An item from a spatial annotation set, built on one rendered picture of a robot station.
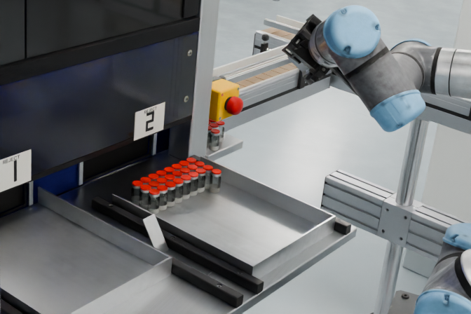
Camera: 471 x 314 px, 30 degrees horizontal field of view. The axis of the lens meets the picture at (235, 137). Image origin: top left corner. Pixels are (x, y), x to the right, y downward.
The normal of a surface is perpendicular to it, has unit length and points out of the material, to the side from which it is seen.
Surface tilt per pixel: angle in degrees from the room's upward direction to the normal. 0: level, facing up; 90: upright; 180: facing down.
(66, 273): 0
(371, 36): 63
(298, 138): 0
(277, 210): 0
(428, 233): 90
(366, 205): 90
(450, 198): 90
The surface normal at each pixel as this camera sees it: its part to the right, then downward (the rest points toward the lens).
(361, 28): 0.12, -0.04
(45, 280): 0.10, -0.91
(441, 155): -0.62, 0.27
